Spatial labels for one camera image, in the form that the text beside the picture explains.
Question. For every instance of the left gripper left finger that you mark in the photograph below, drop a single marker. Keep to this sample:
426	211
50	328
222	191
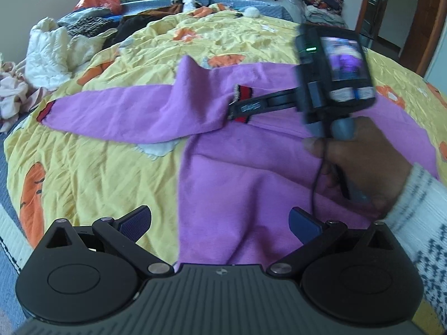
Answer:
81	274

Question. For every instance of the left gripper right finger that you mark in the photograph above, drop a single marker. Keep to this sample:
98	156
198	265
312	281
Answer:
359	277

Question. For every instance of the purple knit sweater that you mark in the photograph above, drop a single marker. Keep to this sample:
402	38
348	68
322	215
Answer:
228	199

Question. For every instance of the white patterned sleeve forearm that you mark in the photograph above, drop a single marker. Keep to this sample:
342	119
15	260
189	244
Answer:
418	221

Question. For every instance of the dark striped clothes heap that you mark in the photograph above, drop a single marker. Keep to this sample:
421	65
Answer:
89	22

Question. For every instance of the right hand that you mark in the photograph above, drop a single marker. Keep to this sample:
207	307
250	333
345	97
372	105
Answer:
368	160

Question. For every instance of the yellow patterned quilt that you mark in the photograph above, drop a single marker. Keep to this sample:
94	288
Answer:
54	175

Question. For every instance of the white fluffy ball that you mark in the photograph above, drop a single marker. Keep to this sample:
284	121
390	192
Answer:
251	12

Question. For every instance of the white quilted jacket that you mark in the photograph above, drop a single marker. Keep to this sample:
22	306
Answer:
53	55

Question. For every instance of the brown wooden door frame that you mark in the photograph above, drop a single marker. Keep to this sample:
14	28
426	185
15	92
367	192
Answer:
407	31

